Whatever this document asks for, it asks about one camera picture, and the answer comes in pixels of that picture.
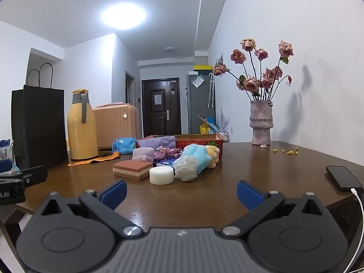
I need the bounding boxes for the pink hair scrunchie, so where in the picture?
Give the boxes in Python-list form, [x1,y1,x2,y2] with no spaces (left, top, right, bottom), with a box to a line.
[154,146,182,162]

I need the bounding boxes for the black phone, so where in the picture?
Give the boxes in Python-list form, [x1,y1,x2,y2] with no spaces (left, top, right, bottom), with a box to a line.
[326,165,364,192]

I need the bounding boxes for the blue bag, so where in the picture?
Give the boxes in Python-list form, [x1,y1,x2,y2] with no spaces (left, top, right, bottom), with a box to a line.
[205,116,217,133]

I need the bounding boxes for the orange layered sponge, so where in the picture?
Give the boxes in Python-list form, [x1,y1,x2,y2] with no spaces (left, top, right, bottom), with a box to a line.
[113,160,153,181]

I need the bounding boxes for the blue plush toy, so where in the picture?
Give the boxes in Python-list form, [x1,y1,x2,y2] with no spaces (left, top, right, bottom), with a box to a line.
[182,144,212,174]

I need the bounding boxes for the pink rolled towel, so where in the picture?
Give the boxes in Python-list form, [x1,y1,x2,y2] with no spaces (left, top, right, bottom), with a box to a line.
[132,147,155,162]

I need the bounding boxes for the purple towel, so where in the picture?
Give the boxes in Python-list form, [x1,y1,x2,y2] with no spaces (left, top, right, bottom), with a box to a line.
[137,136,177,149]

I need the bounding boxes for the drinking glass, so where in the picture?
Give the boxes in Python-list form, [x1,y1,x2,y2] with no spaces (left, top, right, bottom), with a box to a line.
[0,139,15,174]

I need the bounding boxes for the red cardboard box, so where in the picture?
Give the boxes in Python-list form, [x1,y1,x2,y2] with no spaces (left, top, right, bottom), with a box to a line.
[136,133,223,160]

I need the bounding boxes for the pink suitcase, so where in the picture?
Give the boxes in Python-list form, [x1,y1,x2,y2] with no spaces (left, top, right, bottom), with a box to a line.
[92,103,140,150]

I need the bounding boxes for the yellow thermos jug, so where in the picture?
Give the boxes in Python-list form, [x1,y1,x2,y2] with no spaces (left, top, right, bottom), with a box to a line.
[67,89,99,160]

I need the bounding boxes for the yellow and white plush toy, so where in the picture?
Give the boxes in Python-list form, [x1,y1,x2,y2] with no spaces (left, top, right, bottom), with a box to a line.
[205,145,221,169]

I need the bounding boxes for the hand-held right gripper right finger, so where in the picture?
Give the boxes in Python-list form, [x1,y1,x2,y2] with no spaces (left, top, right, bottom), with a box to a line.
[220,180,330,238]

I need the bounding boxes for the cluttered storage rack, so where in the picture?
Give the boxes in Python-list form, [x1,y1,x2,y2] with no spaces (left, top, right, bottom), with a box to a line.
[212,129,229,143]

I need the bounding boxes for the clear plastic shower cap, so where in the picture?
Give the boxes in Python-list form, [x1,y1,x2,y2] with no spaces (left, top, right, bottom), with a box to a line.
[172,156,198,182]

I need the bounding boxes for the dark side doorway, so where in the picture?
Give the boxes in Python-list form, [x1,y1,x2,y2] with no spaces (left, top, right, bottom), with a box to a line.
[125,71,135,104]

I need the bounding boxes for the scattered yellow crumbs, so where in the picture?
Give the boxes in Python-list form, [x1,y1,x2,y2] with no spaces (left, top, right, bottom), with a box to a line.
[272,147,300,155]

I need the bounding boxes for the blue tissue packet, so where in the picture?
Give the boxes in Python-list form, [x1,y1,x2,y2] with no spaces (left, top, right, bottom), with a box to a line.
[112,138,138,154]

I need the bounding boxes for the grey refrigerator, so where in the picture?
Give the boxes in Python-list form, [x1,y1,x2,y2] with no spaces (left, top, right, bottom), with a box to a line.
[186,73,216,135]

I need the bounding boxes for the pale purple wrapping paper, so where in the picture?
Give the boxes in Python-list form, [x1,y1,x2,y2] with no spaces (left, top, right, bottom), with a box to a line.
[220,107,229,133]

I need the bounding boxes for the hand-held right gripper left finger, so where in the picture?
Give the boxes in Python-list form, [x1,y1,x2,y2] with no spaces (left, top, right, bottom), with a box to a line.
[33,180,144,238]

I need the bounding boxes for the round ceiling lamp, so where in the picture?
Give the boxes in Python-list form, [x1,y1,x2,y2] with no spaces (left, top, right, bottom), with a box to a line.
[102,3,147,30]

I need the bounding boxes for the orange strap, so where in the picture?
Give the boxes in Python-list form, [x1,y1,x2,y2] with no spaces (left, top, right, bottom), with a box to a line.
[67,152,121,167]

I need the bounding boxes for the white charging cable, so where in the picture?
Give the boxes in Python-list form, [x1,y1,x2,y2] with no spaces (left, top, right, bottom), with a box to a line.
[345,188,364,273]

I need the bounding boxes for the white round sponge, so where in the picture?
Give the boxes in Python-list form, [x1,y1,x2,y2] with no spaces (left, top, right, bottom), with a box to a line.
[149,166,174,186]

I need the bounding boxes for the clear folded umbrella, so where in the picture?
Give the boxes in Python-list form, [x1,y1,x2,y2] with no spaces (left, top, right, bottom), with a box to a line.
[207,72,215,109]

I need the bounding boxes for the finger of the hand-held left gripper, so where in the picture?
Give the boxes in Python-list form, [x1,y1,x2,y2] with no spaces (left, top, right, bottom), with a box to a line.
[0,165,48,190]

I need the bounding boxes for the dark brown entrance door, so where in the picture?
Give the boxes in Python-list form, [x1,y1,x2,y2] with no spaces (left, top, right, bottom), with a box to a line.
[142,78,182,137]

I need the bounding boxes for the black paper bag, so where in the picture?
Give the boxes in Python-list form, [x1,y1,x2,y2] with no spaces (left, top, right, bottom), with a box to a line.
[11,63,68,169]

